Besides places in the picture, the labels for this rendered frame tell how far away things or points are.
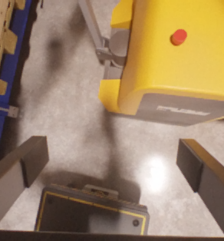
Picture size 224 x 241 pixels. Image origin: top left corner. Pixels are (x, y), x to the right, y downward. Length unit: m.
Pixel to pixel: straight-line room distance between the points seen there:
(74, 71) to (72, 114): 0.39
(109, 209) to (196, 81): 0.89
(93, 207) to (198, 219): 0.80
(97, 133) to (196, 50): 1.04
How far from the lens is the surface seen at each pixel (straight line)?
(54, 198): 1.25
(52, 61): 1.74
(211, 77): 0.58
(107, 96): 1.10
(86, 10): 0.91
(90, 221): 1.21
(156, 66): 0.56
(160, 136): 1.41
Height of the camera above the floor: 1.39
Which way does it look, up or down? 80 degrees down
